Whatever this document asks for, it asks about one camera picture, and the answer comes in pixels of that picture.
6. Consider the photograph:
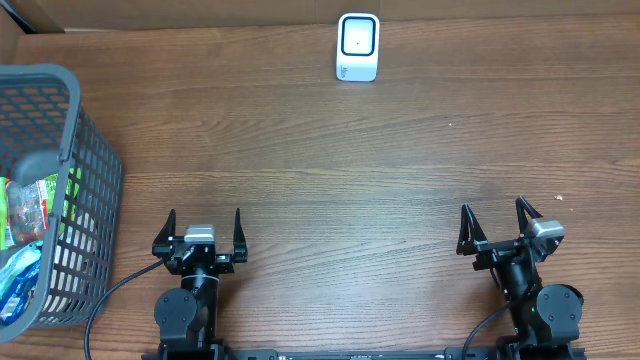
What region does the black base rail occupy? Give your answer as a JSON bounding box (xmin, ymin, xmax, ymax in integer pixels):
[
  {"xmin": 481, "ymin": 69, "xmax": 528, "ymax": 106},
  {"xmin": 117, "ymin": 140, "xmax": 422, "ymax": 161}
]
[{"xmin": 224, "ymin": 347, "xmax": 501, "ymax": 360}]

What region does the white barcode scanner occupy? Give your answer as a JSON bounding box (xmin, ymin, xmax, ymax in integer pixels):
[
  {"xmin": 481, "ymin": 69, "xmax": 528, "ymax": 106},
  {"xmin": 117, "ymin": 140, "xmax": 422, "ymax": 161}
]
[{"xmin": 336, "ymin": 12, "xmax": 380, "ymax": 82}]

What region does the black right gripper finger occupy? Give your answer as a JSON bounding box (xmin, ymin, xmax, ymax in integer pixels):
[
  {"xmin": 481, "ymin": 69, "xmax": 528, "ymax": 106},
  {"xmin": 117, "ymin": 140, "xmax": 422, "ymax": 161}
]
[
  {"xmin": 515, "ymin": 196, "xmax": 542, "ymax": 235},
  {"xmin": 456, "ymin": 204, "xmax": 488, "ymax": 256}
]

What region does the blue snack bar wrapper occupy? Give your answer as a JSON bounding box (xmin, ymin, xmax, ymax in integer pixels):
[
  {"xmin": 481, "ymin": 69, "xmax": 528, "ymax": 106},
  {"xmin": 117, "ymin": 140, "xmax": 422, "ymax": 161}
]
[{"xmin": 1, "ymin": 241, "xmax": 43, "ymax": 326}]

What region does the green snack bag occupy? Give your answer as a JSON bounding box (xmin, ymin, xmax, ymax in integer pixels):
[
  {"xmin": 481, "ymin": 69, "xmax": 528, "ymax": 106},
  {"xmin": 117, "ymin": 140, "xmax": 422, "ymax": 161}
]
[{"xmin": 1, "ymin": 174, "xmax": 58, "ymax": 250}]

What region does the cardboard box wall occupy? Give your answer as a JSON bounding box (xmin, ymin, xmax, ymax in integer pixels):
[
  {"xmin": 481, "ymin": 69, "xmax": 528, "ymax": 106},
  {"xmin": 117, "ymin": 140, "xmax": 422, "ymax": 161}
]
[{"xmin": 7, "ymin": 0, "xmax": 639, "ymax": 32}]

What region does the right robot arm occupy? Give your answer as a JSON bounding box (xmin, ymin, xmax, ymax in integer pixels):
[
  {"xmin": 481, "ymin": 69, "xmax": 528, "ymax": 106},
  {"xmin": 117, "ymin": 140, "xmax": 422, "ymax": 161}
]
[{"xmin": 454, "ymin": 196, "xmax": 586, "ymax": 359}]

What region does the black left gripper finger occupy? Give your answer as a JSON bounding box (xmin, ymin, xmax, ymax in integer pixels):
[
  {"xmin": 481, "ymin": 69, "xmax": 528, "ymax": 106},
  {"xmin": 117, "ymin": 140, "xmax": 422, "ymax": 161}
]
[
  {"xmin": 232, "ymin": 208, "xmax": 248, "ymax": 263},
  {"xmin": 152, "ymin": 209, "xmax": 176, "ymax": 259}
]

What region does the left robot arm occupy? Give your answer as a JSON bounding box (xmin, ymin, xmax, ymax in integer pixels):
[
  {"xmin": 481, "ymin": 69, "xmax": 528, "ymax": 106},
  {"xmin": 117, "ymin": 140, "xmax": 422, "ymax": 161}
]
[{"xmin": 141, "ymin": 210, "xmax": 248, "ymax": 360}]

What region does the grey plastic shopping basket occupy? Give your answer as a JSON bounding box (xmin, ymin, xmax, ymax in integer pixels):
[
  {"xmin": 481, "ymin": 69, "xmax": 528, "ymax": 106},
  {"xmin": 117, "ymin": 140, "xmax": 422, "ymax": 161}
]
[{"xmin": 1, "ymin": 64, "xmax": 124, "ymax": 343}]

